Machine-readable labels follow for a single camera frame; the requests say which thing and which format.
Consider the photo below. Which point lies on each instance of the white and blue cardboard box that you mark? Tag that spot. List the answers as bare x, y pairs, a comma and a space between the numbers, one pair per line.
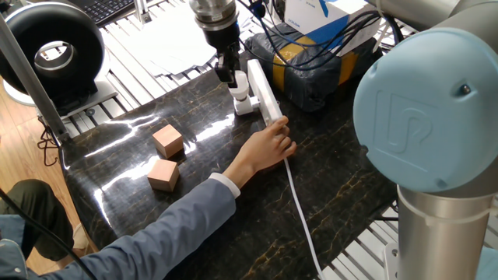
307, 15

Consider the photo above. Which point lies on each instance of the black keyboard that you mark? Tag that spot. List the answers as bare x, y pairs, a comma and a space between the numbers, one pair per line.
109, 9

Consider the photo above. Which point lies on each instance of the right arm in blue-grey sleeve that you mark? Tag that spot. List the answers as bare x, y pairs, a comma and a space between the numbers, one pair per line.
155, 237

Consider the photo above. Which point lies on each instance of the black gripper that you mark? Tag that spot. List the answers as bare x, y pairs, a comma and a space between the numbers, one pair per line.
222, 39

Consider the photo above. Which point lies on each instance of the wooden cube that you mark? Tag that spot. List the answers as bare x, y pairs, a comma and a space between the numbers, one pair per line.
163, 177
168, 142

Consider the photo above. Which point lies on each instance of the person's dark trouser leg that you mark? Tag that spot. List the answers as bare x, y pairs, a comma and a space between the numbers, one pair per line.
43, 218

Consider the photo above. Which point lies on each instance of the aluminium frame post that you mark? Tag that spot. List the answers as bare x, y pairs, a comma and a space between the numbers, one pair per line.
35, 85
139, 11

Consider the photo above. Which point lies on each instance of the black wrapped package yellow tape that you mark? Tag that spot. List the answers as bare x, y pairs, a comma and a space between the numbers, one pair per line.
311, 78

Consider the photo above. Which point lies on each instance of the white LED bulb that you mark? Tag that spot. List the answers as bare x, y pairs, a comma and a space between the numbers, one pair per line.
240, 87

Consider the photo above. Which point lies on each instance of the silver robot mounting plate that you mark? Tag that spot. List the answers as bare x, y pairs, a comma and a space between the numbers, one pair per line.
390, 260

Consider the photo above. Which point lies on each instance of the white power strip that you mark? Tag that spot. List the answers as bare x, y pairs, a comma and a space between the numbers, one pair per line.
266, 93

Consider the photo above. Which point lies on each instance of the white plug-in bulb holder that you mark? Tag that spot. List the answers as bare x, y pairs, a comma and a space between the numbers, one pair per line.
244, 106

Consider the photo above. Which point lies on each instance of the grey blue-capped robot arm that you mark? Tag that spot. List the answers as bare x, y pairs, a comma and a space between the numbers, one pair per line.
428, 116

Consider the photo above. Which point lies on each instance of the person's right hand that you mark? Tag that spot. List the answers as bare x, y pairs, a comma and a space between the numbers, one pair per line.
264, 149

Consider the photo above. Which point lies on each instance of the person's blue-grey jacket torso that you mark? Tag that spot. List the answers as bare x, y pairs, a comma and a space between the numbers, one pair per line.
9, 249

